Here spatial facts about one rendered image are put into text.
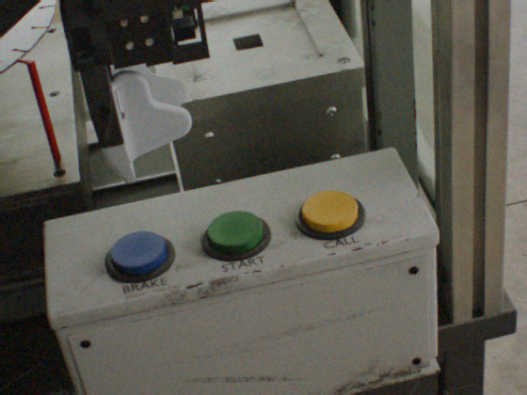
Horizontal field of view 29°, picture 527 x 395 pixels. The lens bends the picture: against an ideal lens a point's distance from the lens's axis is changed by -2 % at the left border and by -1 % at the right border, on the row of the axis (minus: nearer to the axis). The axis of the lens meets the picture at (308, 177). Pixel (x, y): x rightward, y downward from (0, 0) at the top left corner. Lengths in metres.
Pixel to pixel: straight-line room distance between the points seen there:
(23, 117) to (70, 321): 0.35
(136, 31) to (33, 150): 0.38
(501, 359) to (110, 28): 1.36
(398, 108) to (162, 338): 0.28
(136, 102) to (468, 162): 0.26
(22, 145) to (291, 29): 0.28
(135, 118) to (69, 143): 0.33
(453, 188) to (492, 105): 0.07
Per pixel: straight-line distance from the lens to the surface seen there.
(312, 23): 0.99
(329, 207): 0.75
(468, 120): 0.75
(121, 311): 0.72
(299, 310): 0.75
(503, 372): 1.85
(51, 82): 1.08
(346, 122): 0.95
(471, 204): 0.80
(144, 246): 0.74
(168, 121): 0.66
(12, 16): 0.61
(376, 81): 0.84
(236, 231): 0.74
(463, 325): 0.88
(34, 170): 0.95
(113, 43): 0.62
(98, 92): 0.61
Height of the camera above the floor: 1.37
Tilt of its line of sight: 37 degrees down
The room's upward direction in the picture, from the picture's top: 6 degrees counter-clockwise
